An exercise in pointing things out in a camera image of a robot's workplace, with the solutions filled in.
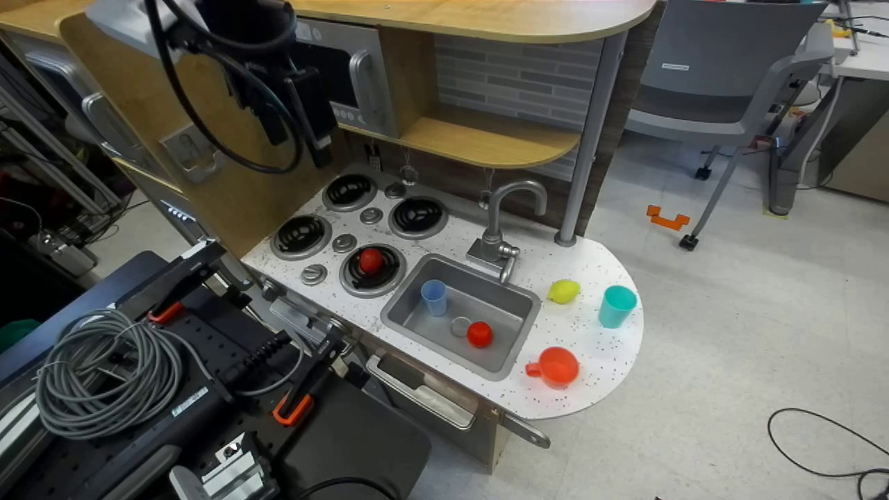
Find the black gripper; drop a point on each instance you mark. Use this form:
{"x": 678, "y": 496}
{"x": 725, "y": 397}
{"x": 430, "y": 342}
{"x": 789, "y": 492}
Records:
{"x": 272, "y": 79}

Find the small orange toy object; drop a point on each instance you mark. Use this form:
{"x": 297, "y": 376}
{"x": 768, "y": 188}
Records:
{"x": 371, "y": 261}

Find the silver stove knob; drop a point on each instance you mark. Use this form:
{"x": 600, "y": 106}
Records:
{"x": 371, "y": 214}
{"x": 314, "y": 274}
{"x": 344, "y": 243}

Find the grey toy microwave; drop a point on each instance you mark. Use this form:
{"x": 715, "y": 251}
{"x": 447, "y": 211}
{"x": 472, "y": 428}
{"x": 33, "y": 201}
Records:
{"x": 371, "y": 85}

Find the grey panel fixture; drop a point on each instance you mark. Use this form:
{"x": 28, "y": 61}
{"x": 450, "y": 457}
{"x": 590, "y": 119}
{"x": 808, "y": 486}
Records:
{"x": 189, "y": 150}

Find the blue plastic cup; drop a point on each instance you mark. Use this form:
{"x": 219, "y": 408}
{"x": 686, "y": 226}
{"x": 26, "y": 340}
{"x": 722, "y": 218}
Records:
{"x": 433, "y": 296}

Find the silver toy faucet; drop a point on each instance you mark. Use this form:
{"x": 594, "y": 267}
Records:
{"x": 489, "y": 247}

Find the grey metal stand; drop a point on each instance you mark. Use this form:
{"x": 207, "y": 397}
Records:
{"x": 57, "y": 156}

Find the silver toy sink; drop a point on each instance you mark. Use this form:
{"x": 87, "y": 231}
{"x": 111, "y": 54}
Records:
{"x": 503, "y": 307}

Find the red plastic cup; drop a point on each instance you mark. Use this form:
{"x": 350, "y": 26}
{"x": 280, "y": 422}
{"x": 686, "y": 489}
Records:
{"x": 479, "y": 333}

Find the grey metal kitchen pole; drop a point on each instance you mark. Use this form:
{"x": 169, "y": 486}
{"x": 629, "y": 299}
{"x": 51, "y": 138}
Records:
{"x": 587, "y": 147}

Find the yellow plastic cup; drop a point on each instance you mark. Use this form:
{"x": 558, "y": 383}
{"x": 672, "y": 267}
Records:
{"x": 561, "y": 292}

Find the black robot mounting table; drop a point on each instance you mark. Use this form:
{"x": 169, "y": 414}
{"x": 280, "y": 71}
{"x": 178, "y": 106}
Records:
{"x": 350, "y": 453}

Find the teal plastic cup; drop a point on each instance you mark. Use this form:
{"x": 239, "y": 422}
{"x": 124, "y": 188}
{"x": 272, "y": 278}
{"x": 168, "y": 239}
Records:
{"x": 618, "y": 307}

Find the wooden toy kitchen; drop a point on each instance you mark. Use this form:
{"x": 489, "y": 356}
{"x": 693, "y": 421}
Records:
{"x": 592, "y": 342}

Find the orange plastic floor piece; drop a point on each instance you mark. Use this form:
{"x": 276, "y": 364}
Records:
{"x": 667, "y": 219}

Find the grey office chair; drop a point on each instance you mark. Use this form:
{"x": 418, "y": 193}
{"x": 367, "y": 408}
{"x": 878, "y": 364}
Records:
{"x": 712, "y": 56}

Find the grey office desk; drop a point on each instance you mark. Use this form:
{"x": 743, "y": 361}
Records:
{"x": 862, "y": 139}

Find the silver metal bracket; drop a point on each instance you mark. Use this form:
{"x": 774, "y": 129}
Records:
{"x": 225, "y": 467}

